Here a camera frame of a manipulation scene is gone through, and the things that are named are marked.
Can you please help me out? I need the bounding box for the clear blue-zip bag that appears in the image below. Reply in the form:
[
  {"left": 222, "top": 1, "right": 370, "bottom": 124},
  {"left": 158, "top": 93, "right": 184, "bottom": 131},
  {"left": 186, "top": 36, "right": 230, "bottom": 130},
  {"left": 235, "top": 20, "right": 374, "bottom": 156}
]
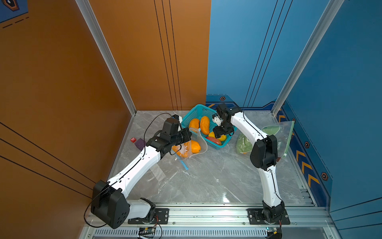
[{"left": 170, "top": 128, "right": 208, "bottom": 170}]

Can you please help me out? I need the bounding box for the red mango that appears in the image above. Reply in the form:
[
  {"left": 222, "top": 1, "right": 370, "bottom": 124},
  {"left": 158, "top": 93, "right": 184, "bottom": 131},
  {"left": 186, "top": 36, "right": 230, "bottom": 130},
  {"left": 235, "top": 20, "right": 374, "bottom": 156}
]
[{"left": 206, "top": 136, "right": 222, "bottom": 146}]

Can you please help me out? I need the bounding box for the clear green-zip bag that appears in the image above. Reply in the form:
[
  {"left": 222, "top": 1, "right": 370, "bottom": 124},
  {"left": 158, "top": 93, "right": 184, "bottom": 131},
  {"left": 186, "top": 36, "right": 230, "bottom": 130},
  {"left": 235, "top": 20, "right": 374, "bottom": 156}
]
[{"left": 235, "top": 120, "right": 295, "bottom": 157}]

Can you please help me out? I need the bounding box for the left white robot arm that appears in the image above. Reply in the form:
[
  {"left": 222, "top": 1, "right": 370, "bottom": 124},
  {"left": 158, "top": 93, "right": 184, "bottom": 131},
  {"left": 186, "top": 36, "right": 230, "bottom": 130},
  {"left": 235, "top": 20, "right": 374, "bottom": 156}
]
[{"left": 89, "top": 127, "right": 192, "bottom": 229}]

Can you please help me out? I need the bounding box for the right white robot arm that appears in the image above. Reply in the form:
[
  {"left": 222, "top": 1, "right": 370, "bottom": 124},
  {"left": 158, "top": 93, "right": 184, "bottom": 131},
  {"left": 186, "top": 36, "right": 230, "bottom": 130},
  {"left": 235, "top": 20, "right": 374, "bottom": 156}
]
[{"left": 212, "top": 109, "right": 286, "bottom": 224}]

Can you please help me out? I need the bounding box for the slim yellow mango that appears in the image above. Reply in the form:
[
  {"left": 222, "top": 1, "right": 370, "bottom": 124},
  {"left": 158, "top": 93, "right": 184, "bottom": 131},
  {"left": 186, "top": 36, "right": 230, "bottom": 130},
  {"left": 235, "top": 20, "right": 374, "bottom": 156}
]
[{"left": 208, "top": 131, "right": 227, "bottom": 142}]

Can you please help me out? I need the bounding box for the yellow top mango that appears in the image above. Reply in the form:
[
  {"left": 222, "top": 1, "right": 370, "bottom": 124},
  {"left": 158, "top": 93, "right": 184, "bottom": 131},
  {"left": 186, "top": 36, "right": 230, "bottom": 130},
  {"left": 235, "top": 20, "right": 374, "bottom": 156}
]
[{"left": 200, "top": 116, "right": 210, "bottom": 135}]

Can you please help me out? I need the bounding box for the teal plastic basket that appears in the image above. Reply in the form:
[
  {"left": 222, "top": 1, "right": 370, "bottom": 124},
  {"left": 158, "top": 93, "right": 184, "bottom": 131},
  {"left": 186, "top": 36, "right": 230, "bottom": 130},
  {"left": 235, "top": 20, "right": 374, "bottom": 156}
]
[{"left": 182, "top": 104, "right": 233, "bottom": 149}]

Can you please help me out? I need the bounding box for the purple block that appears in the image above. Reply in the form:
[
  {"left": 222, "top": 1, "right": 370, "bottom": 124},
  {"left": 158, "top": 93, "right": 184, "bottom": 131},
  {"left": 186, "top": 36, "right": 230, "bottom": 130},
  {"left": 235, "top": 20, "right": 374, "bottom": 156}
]
[{"left": 134, "top": 138, "right": 146, "bottom": 150}]

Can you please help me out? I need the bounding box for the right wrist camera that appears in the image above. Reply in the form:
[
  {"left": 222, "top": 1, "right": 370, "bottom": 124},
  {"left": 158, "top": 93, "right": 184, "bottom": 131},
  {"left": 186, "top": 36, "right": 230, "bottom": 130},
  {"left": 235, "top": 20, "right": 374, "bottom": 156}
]
[{"left": 216, "top": 103, "right": 231, "bottom": 121}]

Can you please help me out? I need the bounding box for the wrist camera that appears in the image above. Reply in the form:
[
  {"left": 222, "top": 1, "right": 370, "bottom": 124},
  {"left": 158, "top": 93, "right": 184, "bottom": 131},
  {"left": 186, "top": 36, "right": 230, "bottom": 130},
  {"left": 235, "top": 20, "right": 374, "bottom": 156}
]
[
  {"left": 160, "top": 118, "right": 180, "bottom": 138},
  {"left": 216, "top": 103, "right": 231, "bottom": 121}
]

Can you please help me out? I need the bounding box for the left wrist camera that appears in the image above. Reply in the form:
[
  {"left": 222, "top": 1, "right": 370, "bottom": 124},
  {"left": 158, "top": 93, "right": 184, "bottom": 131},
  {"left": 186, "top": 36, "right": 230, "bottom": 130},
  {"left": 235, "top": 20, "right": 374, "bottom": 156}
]
[{"left": 160, "top": 118, "right": 180, "bottom": 138}]

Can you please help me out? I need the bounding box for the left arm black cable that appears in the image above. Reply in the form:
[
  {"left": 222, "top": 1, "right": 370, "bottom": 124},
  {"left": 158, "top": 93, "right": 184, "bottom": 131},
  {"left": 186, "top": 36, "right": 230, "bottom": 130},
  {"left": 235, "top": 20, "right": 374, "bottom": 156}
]
[{"left": 83, "top": 113, "right": 174, "bottom": 228}]

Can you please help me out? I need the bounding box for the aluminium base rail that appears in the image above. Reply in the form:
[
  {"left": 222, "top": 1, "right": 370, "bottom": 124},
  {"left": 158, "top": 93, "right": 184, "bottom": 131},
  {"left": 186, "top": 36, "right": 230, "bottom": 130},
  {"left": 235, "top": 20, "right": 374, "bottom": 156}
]
[{"left": 80, "top": 204, "right": 341, "bottom": 239}]

